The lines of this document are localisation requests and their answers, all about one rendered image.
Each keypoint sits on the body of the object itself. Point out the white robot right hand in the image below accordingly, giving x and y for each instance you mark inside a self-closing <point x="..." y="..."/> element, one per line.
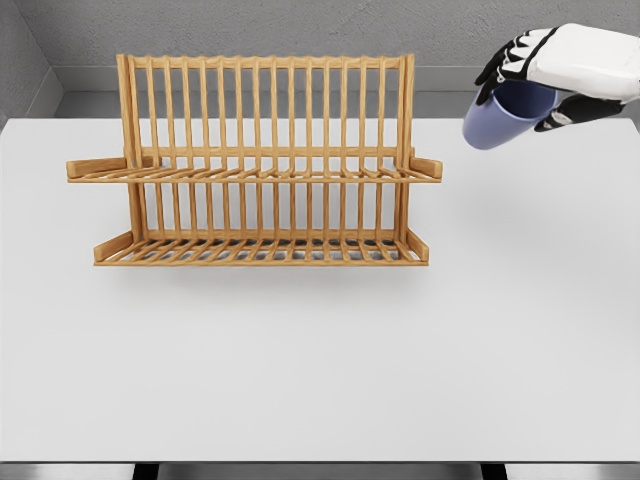
<point x="580" y="60"/>

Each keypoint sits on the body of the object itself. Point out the blue plastic cup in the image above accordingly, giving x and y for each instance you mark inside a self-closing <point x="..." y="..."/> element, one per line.
<point x="492" y="122"/>

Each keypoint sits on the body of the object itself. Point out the wooden two-tier dish rack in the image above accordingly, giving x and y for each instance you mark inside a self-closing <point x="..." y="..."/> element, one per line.
<point x="255" y="165"/>

